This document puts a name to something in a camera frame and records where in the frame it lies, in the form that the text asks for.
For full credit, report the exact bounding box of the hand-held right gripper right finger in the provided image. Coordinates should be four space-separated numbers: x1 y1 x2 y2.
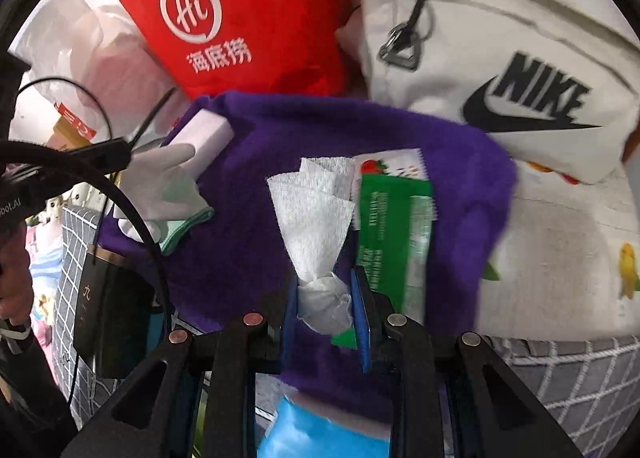
350 265 586 458

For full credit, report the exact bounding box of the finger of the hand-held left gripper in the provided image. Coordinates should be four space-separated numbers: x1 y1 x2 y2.
47 138 134 174

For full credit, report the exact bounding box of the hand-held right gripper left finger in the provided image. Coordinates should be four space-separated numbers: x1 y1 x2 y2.
60 278 301 458

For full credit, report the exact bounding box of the white glove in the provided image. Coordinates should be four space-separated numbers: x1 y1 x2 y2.
111 143 211 241

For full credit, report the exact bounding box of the purple towel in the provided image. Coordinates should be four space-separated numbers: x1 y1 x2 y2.
97 92 519 425

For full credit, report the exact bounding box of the green wet wipe packet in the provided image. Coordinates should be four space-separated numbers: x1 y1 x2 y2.
331 173 437 350

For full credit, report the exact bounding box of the white tissue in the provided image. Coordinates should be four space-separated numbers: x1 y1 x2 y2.
266 156 357 335

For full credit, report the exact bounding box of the white sponge block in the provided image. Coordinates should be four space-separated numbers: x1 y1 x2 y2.
164 108 235 174

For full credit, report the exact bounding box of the white strawberry print sachet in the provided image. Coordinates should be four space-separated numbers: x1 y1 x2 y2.
352 149 425 231

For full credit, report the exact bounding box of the person's left hand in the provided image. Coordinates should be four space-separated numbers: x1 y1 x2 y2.
0 228 37 329

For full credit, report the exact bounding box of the white plastic bag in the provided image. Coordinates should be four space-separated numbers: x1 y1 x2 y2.
10 0 192 149

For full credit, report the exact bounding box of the blue tissue pack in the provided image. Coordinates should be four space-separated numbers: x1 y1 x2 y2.
256 394 392 458

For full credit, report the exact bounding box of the dark green tea tin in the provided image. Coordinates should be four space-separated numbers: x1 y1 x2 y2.
74 247 157 380

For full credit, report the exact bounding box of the bird print bed sheet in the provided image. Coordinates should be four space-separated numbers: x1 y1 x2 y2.
472 158 640 341

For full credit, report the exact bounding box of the grey checked cloth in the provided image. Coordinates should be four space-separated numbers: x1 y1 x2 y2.
52 203 640 444

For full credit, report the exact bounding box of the beige waist bag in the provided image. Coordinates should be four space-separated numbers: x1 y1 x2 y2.
335 0 640 185

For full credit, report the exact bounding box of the thick black cable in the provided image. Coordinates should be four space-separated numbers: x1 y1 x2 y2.
0 139 174 321

